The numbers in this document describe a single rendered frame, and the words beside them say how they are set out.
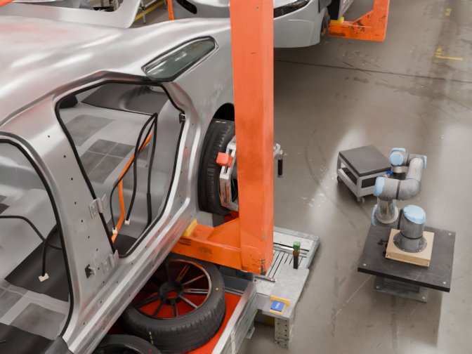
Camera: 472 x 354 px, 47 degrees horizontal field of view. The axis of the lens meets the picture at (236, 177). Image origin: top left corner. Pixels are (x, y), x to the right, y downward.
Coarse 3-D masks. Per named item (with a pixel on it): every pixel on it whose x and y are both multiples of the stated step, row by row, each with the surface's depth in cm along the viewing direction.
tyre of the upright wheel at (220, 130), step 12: (216, 120) 373; (228, 120) 376; (216, 132) 358; (228, 132) 359; (204, 144) 354; (216, 144) 352; (204, 156) 351; (216, 156) 349; (204, 168) 351; (216, 168) 350; (204, 180) 352; (216, 180) 354; (204, 192) 356; (216, 192) 358; (204, 204) 364; (216, 204) 362
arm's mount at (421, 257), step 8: (392, 232) 391; (424, 232) 389; (432, 232) 389; (392, 240) 384; (424, 240) 382; (432, 240) 382; (392, 248) 378; (400, 248) 377; (424, 248) 376; (392, 256) 377; (400, 256) 375; (408, 256) 372; (416, 256) 370; (424, 256) 369; (424, 264) 371
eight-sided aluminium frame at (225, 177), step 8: (232, 144) 355; (232, 152) 352; (232, 160) 351; (224, 168) 352; (232, 168) 354; (224, 176) 351; (224, 184) 357; (224, 192) 361; (224, 200) 362; (232, 208) 369
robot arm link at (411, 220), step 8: (408, 208) 370; (416, 208) 370; (400, 216) 368; (408, 216) 364; (416, 216) 363; (424, 216) 364; (400, 224) 368; (408, 224) 366; (416, 224) 364; (424, 224) 369; (408, 232) 370; (416, 232) 368
